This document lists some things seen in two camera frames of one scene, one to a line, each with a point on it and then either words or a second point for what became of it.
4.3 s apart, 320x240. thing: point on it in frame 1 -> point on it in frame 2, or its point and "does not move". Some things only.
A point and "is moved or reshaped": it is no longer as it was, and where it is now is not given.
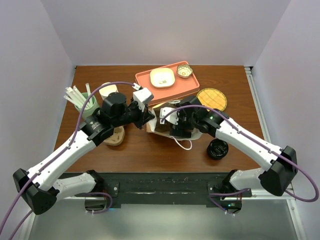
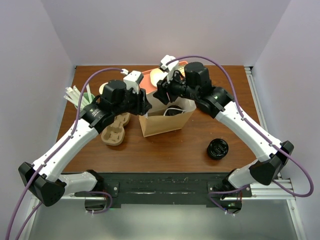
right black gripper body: [185, 122] -> [175, 89]
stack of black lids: [217, 149] does not move
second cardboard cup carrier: [117, 136] does not move
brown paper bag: [164, 128] is moved or reshaped
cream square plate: [162, 77] does not move
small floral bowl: [184, 70] does not move
